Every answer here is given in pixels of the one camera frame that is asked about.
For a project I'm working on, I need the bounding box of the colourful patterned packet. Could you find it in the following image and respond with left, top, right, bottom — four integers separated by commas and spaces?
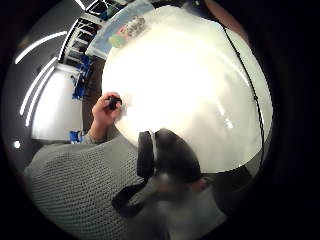
108, 14, 147, 48

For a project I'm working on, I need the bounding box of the small black object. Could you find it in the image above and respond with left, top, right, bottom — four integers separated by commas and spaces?
107, 96, 123, 111

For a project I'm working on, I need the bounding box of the black framed glass partition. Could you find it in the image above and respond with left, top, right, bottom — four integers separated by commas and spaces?
58, 17, 103, 68

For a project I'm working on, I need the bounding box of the long ceiling light strip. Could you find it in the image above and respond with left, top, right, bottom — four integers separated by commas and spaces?
24, 66, 56, 128
19, 56, 58, 117
13, 30, 69, 65

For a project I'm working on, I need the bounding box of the thin black cable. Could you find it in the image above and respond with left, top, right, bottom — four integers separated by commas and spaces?
218, 19, 267, 164

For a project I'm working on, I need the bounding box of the blue chair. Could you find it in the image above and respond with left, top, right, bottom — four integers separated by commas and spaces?
71, 54, 93, 101
68, 129, 84, 144

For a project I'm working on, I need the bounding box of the the person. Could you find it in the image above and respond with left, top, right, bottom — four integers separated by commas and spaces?
23, 91, 228, 240

